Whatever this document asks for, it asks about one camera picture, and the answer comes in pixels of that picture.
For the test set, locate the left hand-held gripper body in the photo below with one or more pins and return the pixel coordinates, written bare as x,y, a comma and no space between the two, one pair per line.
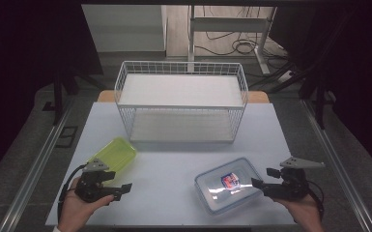
90,190

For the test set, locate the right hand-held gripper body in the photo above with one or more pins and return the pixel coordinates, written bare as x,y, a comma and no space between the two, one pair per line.
291,188

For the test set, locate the green plastic container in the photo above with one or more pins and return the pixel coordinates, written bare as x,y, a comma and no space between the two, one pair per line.
119,154

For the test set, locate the clear container with blue-rimmed lid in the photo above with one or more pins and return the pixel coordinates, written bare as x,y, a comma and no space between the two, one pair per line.
212,187

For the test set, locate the person's left hand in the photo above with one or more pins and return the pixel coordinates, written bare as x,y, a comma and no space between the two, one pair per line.
75,214

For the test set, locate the person's right hand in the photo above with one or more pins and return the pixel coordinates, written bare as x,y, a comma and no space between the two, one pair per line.
304,214

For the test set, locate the wooden table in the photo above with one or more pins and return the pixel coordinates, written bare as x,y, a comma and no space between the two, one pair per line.
104,96

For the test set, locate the dark metal stand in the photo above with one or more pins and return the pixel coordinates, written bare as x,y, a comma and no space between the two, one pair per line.
58,96
319,96

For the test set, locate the white power strip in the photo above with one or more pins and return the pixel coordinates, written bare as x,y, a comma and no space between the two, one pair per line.
286,76

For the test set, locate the dark curtain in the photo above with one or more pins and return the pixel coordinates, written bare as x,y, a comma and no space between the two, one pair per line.
360,64

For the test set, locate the white cabinet panel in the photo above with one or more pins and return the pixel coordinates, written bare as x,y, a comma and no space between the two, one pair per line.
125,29

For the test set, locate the metal floor rail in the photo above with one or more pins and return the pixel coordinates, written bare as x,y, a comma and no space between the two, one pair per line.
338,167
35,167

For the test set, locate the black floor bracket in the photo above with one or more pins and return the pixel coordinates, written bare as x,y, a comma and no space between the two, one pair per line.
67,137

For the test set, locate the white metal desk frame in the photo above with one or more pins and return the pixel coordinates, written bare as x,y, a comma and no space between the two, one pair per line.
228,25

